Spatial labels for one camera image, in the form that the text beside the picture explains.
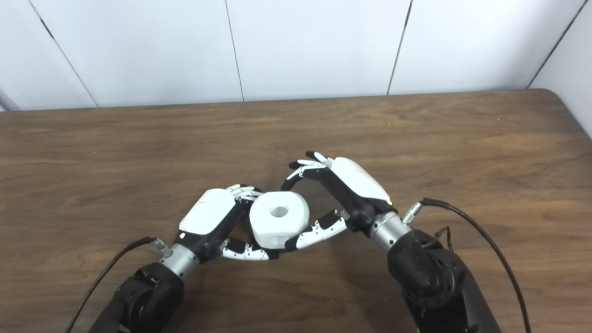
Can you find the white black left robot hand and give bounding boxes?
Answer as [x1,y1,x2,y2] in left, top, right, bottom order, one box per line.
[175,184,280,264]

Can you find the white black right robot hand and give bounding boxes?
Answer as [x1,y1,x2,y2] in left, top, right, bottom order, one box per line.
[281,151,398,250]

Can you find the round white plastic piece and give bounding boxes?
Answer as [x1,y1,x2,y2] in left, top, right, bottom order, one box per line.
[250,191,310,249]

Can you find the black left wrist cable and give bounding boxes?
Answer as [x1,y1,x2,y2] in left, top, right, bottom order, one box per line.
[65,236,173,333]

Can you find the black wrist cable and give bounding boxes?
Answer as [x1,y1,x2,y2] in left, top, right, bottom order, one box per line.
[65,236,173,333]
[401,198,532,333]

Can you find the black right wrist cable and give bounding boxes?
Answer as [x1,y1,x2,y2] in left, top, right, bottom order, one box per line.
[401,198,532,333]

